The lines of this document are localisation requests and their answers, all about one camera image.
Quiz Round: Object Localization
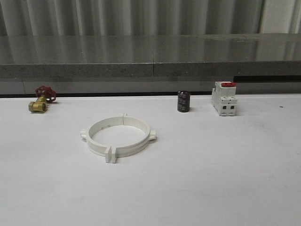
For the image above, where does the white half-ring pipe clamp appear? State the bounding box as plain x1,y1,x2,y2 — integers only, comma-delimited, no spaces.
111,113,157,163
80,113,127,163

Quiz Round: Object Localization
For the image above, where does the black cylindrical capacitor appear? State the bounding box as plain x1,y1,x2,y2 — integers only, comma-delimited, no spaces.
177,90,190,113

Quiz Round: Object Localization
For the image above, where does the grey stone counter ledge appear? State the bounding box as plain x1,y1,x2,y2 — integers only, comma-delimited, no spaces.
0,33,301,81

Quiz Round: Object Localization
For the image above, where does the white circuit breaker red switch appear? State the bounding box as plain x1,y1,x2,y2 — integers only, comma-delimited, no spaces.
211,81,238,116

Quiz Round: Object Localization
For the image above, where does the brass valve with red handle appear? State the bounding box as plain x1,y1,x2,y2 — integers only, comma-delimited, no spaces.
28,86,56,113

